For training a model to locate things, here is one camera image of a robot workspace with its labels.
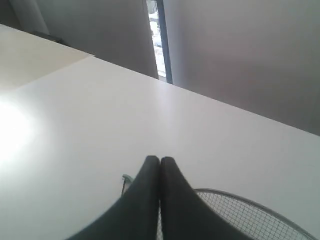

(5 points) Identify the teal handled peeler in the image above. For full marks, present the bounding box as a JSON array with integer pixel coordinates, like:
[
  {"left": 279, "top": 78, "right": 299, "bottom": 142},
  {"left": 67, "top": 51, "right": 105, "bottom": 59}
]
[{"left": 121, "top": 174, "right": 134, "bottom": 196}]

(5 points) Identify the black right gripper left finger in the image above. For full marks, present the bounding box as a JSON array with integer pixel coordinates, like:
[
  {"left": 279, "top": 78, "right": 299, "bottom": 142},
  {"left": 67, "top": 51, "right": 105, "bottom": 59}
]
[{"left": 69, "top": 155, "right": 160, "bottom": 240}]

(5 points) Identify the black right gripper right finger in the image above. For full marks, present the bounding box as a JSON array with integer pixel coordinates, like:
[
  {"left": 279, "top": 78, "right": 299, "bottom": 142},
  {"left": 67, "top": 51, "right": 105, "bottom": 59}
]
[{"left": 159, "top": 156, "right": 250, "bottom": 240}]

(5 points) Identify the steel wire mesh basket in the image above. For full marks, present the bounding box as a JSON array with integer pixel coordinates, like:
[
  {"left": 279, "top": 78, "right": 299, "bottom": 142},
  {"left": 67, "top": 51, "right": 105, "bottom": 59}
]
[{"left": 194, "top": 188, "right": 316, "bottom": 240}]

